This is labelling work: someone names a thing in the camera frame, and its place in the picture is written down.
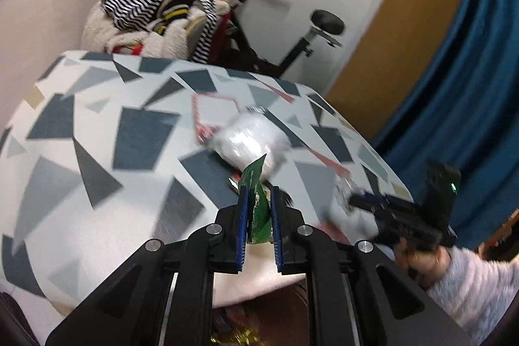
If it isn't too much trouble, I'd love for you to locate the green snack wrapper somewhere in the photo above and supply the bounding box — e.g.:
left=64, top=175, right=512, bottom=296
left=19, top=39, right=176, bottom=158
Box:
left=238, top=155, right=272, bottom=244

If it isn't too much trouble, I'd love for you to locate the large white plastic bag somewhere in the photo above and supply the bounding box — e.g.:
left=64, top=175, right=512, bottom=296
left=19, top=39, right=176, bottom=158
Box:
left=209, top=107, right=291, bottom=181

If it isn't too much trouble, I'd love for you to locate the clear blister card package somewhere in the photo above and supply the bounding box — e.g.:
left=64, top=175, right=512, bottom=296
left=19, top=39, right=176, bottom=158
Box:
left=192, top=93, right=241, bottom=144

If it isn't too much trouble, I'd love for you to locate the gold foil wrapper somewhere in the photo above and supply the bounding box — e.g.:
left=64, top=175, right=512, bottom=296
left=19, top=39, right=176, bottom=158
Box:
left=210, top=323, right=264, bottom=346

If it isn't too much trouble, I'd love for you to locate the small clear plastic bag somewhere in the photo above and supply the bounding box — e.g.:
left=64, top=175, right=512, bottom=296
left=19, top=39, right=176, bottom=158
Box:
left=333, top=176, right=361, bottom=215

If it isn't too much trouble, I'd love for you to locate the brown round trash bin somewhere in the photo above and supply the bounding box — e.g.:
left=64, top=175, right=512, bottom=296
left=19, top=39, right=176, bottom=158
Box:
left=211, top=281, right=310, bottom=345

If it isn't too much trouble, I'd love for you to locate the person's right hand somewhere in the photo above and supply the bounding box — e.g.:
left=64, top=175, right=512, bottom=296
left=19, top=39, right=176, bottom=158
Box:
left=394, top=238, right=451, bottom=289

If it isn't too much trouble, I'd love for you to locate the fluffy white sleeve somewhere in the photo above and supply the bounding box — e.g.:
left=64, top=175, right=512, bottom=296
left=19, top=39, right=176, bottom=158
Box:
left=428, top=247, right=518, bottom=345

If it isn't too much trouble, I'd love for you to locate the black exercise bike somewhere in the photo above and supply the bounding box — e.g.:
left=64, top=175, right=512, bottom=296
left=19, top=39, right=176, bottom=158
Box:
left=210, top=0, right=347, bottom=78

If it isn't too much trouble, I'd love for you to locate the grey chair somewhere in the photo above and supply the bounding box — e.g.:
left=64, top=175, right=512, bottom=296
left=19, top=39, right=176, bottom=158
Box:
left=185, top=10, right=211, bottom=63

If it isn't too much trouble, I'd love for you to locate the cream fleece garment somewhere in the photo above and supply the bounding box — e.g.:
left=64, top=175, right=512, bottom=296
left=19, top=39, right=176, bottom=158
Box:
left=81, top=1, right=207, bottom=60

